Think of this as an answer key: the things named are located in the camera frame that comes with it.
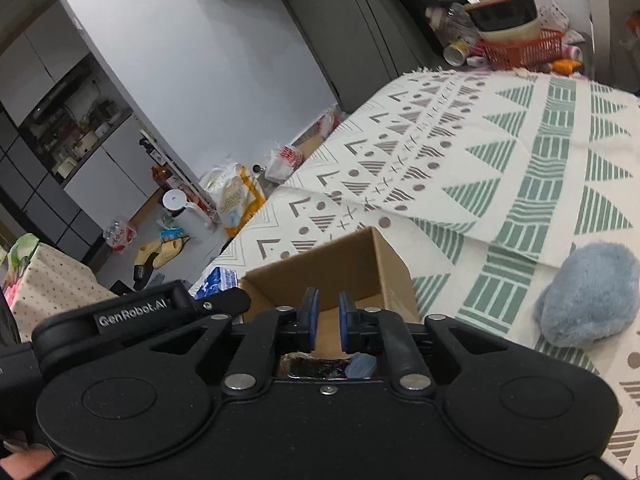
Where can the blue-grey fluffy plush toy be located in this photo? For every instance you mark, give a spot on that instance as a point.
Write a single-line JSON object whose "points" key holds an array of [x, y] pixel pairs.
{"points": [[590, 295]]}

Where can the white desk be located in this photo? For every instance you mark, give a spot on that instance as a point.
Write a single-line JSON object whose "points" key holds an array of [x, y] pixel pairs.
{"points": [[615, 10]]}

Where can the yellow slippers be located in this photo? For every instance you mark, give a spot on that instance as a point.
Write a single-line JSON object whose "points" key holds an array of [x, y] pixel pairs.
{"points": [[160, 257]]}

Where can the clear plastic bottle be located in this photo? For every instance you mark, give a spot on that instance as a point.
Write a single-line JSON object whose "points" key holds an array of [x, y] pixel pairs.
{"points": [[455, 22]]}

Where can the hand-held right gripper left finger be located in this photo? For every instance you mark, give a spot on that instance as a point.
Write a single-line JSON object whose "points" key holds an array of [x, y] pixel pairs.
{"points": [[312, 317]]}

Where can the geometric printed blanket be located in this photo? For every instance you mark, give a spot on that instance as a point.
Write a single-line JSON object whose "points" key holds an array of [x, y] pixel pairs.
{"points": [[500, 135]]}

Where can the brown bottle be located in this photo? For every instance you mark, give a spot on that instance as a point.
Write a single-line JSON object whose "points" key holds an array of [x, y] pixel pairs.
{"points": [[159, 175]]}

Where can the cream bowl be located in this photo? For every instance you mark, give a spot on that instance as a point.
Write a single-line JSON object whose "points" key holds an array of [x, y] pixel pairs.
{"points": [[515, 30]]}

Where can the drink can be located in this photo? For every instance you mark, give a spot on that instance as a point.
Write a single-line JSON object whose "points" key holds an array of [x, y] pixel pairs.
{"points": [[456, 53]]}

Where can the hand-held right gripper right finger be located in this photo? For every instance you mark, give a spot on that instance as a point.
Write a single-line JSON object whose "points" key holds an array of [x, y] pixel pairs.
{"points": [[347, 320]]}

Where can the kitchen shelf cabinet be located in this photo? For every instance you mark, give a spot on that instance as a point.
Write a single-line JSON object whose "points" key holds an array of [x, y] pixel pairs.
{"points": [[65, 125]]}

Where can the red white plastic bag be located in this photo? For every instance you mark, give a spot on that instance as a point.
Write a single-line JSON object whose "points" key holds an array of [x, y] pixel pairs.
{"points": [[120, 235], [285, 162]]}

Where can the brown cardboard box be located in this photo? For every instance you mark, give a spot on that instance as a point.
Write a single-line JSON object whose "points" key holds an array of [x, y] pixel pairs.
{"points": [[360, 270]]}

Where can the white kettle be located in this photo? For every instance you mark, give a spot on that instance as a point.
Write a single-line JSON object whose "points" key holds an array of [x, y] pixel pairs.
{"points": [[187, 215]]}

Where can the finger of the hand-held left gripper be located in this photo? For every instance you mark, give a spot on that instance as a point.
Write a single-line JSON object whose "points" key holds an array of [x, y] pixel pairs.
{"points": [[225, 300]]}

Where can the polka dot cloth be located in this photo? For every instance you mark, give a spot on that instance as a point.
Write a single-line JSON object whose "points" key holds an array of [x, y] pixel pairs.
{"points": [[55, 285]]}

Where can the orange small item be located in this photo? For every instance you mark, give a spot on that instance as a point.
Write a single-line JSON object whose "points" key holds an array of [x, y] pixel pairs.
{"points": [[567, 66]]}

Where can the green floral cloth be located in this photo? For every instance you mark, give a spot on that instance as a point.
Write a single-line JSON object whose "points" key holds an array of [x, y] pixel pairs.
{"points": [[22, 250]]}

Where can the black bowl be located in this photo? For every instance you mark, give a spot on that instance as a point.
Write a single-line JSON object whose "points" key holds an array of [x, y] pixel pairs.
{"points": [[502, 10]]}

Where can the blue white tissue pack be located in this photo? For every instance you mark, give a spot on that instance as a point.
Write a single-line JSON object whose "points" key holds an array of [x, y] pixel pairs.
{"points": [[215, 282]]}

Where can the person's left hand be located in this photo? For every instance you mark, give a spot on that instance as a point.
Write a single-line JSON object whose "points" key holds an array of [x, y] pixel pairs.
{"points": [[25, 462]]}

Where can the white yellow rice bag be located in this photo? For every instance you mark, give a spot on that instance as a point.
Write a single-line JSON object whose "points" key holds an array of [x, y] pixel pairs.
{"points": [[235, 200]]}

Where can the black item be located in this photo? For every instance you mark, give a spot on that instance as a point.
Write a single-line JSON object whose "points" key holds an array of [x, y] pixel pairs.
{"points": [[310, 367]]}

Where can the red plastic basket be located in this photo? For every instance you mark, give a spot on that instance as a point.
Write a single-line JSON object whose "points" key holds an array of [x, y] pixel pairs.
{"points": [[520, 52]]}

